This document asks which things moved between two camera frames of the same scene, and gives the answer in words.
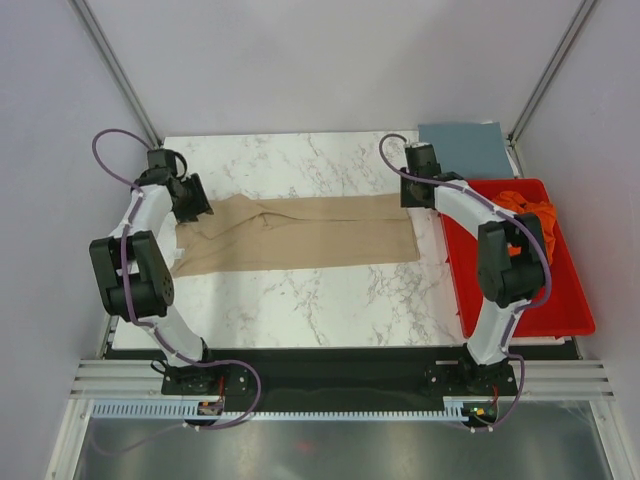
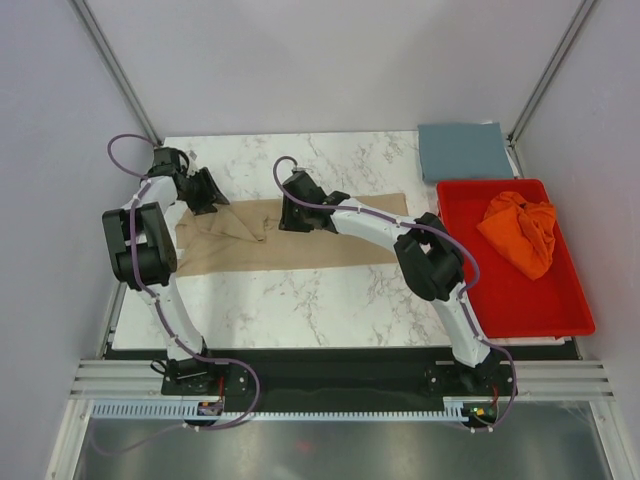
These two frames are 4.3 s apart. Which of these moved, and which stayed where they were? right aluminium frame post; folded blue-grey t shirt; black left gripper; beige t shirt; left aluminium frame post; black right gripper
Moved: black left gripper; black right gripper
Stayed: right aluminium frame post; left aluminium frame post; folded blue-grey t shirt; beige t shirt
